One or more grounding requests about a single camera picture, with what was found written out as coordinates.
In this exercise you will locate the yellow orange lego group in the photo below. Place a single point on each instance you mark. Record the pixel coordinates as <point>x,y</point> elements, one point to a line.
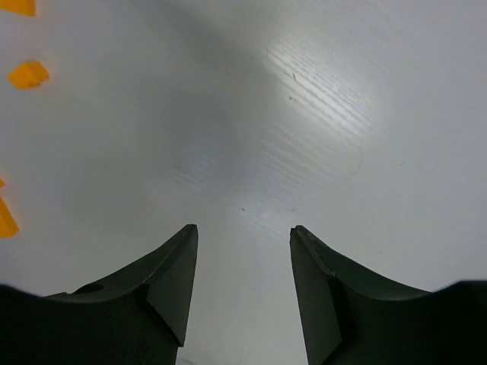
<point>8,225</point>

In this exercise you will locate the small yellow lego brick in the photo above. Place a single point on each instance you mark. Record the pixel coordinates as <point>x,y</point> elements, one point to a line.
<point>28,75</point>

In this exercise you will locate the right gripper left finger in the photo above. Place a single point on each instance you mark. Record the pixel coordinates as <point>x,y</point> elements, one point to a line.
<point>136,315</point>

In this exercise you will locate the orange curved lego by container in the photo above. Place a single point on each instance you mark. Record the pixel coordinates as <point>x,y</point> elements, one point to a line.
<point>27,8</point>

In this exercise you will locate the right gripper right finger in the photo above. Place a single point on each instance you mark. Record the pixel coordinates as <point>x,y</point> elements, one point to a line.
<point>352,315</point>

